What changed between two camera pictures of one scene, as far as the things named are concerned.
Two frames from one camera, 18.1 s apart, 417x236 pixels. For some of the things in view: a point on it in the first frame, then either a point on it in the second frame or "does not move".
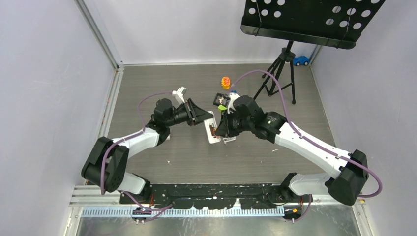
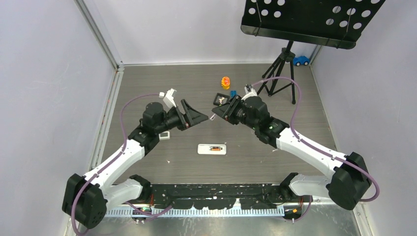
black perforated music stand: x=338 y=23 does not move
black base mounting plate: x=263 y=195 does not move
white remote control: x=211 y=127 → x=205 y=149
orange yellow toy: x=225 y=82 does not move
